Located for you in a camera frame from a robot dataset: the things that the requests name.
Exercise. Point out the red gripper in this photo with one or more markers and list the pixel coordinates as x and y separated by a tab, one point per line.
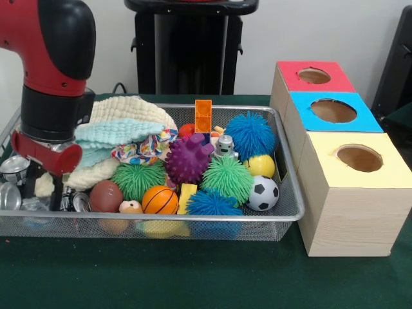
67	161

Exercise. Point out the clear plastic bottle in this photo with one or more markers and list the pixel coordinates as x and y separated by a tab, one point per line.
35	203

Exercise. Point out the crushed red silver can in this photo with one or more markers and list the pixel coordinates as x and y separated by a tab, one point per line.
80	201

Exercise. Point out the mint knitted cloth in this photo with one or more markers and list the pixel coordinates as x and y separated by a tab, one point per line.
122	128

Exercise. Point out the colourful patterned cloth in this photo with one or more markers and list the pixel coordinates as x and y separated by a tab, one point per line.
141	149

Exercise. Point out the cream knitted cloth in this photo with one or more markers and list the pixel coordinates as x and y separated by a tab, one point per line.
128	107

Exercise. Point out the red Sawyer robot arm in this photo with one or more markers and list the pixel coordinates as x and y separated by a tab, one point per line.
48	32

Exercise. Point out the wooden box with three holes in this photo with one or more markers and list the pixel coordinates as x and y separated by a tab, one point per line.
354	219

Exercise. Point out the crushed black silver can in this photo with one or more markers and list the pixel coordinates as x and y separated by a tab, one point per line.
13	169

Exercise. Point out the orange basketball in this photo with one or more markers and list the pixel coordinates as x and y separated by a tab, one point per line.
160	199

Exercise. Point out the purple spiky toy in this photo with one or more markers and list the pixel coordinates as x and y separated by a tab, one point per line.
188	159

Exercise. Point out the dark green tablecloth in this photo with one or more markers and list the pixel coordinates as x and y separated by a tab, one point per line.
193	280

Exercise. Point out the green koosh ball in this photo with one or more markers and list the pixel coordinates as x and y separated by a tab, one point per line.
227	178

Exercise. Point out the large blue koosh ball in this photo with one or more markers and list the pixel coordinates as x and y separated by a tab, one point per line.
251	135

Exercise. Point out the black and white soccer ball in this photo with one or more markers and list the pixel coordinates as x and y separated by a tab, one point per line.
262	193

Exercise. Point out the black upright panel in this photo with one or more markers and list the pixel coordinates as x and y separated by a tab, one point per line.
396	64

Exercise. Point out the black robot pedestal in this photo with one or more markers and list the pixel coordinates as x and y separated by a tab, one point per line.
190	48

